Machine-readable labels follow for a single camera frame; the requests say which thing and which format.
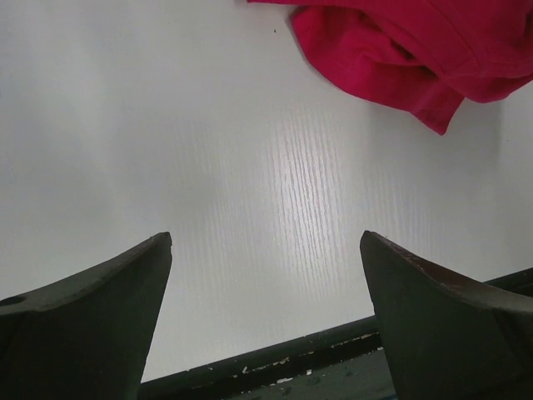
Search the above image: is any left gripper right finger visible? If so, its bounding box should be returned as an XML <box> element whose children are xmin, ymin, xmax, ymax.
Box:
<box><xmin>360</xmin><ymin>231</ymin><xmax>532</xmax><ymax>399</ymax></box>

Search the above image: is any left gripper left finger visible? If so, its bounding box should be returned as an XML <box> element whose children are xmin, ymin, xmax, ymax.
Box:
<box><xmin>1</xmin><ymin>232</ymin><xmax>172</xmax><ymax>399</ymax></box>

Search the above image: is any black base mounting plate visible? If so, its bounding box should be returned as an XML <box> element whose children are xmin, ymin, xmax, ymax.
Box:
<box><xmin>139</xmin><ymin>266</ymin><xmax>533</xmax><ymax>400</ymax></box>

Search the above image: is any pink t shirt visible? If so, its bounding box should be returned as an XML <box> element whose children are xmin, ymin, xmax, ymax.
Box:
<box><xmin>246</xmin><ymin>0</ymin><xmax>533</xmax><ymax>137</ymax></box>

